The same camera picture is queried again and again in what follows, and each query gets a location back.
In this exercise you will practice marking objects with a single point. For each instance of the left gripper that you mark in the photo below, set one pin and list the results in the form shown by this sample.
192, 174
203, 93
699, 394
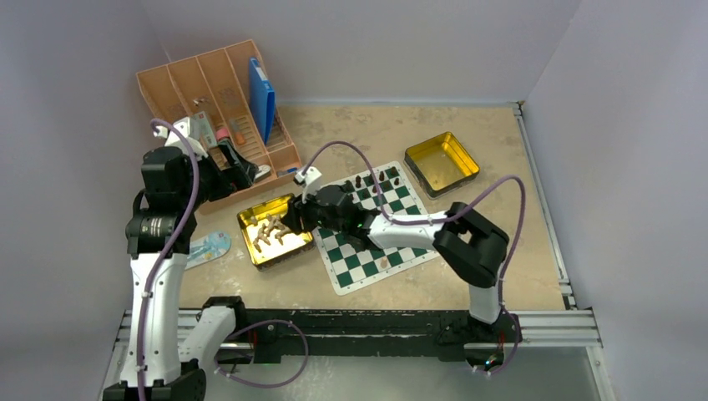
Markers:
239, 176

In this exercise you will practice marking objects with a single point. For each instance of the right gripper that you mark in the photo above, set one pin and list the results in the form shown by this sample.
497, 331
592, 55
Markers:
294, 220

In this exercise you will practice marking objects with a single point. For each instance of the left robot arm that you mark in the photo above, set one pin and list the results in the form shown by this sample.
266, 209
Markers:
178, 178

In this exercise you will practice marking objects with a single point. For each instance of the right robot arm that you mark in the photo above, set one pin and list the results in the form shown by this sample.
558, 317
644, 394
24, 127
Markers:
477, 250

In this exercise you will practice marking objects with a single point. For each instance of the gold tin with pieces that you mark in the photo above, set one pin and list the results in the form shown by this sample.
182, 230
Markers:
268, 240

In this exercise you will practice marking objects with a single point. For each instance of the green white chess board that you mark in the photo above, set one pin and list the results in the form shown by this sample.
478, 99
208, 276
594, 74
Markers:
404, 247

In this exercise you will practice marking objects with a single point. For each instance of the pink cap bottle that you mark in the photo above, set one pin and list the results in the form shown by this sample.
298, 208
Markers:
222, 134

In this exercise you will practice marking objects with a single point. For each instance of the white stapler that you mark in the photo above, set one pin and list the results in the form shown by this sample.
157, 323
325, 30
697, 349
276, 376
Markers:
263, 172

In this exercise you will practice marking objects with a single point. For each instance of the grey green box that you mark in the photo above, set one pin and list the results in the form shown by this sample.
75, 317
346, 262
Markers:
206, 129

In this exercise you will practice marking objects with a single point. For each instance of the blue folder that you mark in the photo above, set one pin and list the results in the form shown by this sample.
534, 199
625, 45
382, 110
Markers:
262, 99

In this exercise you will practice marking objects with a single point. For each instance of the pink desk organizer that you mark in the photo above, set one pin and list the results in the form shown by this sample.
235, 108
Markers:
218, 83

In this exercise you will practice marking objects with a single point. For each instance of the blue round card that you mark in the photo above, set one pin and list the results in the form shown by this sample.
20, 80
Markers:
208, 248

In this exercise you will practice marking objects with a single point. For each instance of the empty gold tin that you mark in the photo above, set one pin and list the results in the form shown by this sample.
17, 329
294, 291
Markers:
441, 164

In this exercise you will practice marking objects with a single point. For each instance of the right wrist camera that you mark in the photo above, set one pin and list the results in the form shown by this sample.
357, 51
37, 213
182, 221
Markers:
309, 179

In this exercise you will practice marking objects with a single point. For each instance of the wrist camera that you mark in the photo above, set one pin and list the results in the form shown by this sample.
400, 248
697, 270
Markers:
188, 139
309, 179

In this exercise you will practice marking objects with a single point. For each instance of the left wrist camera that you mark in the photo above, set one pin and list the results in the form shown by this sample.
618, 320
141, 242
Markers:
188, 139

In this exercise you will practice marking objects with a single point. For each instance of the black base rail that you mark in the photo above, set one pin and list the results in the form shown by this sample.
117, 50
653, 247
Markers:
447, 335

